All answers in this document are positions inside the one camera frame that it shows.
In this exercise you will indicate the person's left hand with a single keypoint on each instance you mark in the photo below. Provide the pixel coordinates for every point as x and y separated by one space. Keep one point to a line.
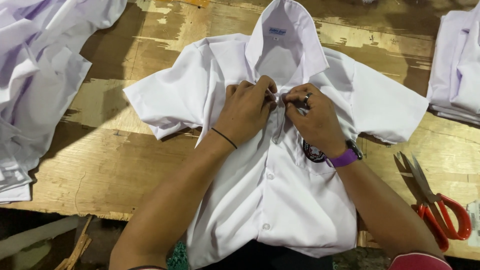
245 112

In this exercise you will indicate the person's right hand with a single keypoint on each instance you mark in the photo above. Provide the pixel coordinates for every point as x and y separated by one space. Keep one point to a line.
317 120

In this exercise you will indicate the green patterned cloth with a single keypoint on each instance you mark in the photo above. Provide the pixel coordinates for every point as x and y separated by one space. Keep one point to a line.
178 257

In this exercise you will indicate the heap of white shirts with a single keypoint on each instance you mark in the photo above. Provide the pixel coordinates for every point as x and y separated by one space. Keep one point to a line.
41 86

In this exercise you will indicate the red sleeve cuff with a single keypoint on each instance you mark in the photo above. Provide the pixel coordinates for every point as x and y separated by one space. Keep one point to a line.
418 262

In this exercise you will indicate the purple wristwatch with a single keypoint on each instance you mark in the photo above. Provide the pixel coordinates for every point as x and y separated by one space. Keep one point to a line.
347 155

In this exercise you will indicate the wooden strip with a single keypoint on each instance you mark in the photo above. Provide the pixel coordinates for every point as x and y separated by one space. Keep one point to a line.
77 247

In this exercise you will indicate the white paper label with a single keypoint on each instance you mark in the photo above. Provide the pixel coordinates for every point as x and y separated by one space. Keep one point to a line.
474 221

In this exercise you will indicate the black wrist band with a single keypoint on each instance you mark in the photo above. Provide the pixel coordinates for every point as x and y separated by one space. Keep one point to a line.
224 137

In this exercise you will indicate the white short-sleeved school shirt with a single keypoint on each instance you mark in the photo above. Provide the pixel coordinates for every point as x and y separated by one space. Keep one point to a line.
277 176

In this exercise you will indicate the stack of folded white shirts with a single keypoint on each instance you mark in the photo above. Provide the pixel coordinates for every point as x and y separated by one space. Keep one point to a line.
455 63

